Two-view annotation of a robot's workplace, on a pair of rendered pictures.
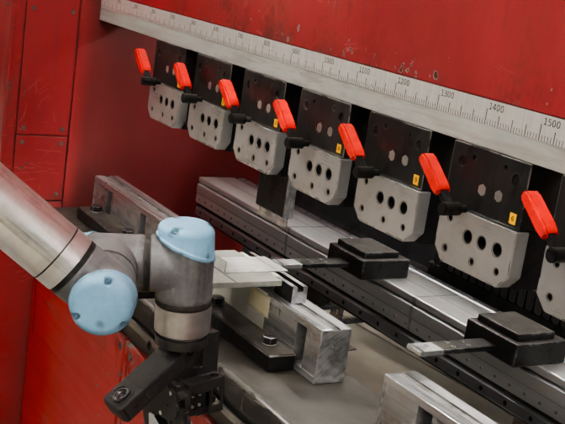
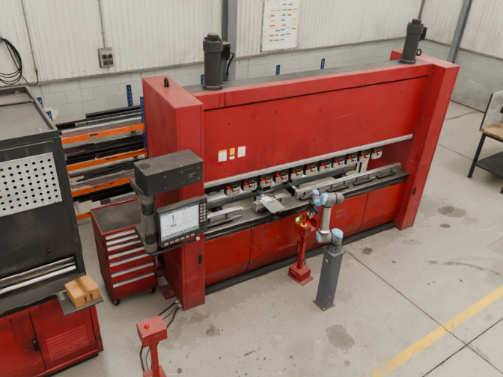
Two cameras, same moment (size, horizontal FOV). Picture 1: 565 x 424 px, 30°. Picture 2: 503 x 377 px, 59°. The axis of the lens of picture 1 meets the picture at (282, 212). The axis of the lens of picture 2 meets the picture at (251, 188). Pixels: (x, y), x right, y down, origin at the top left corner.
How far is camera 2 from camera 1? 5.03 m
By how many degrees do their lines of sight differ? 83
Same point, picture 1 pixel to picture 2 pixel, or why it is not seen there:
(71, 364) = (227, 247)
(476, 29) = (308, 151)
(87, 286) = not seen: hidden behind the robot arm
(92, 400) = (239, 245)
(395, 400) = (299, 194)
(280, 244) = (230, 199)
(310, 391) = (287, 203)
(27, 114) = not seen: hidden behind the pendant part
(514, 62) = (314, 152)
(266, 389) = (288, 207)
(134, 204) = (221, 214)
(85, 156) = not seen: hidden behind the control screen
